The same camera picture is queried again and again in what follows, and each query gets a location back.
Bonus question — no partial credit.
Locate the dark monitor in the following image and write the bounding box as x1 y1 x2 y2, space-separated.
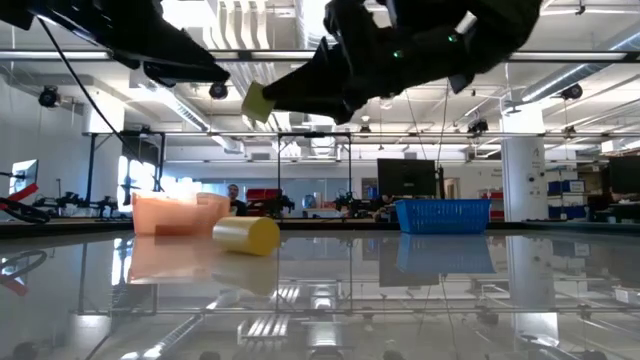
607 155 640 196

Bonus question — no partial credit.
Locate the tilted bright monitor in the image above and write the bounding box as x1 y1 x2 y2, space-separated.
9 159 40 195

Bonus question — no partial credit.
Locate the black computer monitor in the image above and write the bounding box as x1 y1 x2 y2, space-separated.
376 158 438 199

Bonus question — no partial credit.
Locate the black hanging screen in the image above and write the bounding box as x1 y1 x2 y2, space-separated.
121 130 166 166

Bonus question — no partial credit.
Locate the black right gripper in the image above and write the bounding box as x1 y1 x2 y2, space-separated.
262 0 474 126

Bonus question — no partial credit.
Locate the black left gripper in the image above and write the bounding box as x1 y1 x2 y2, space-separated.
99 0 231 88

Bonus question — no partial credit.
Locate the blue slotted plastic basket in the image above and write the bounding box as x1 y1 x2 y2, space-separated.
394 198 493 236

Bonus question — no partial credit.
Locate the person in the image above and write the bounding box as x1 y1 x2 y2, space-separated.
225 183 248 218

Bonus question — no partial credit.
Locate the white pillar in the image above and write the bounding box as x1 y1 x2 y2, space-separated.
500 105 549 223

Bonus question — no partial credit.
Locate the black left camera cable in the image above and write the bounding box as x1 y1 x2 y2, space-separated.
35 14 144 164

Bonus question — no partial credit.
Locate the black frame stand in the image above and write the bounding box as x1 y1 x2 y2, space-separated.
276 131 353 222

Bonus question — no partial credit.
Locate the translucent orange plastic bin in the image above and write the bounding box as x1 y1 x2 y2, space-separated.
131 191 233 238

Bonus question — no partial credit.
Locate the silver air duct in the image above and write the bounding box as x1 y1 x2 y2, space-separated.
519 22 640 104

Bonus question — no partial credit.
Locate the blue bin shelf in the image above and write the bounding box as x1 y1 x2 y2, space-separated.
547 179 586 220

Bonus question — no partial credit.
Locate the red crate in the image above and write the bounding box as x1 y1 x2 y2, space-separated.
245 188 281 202

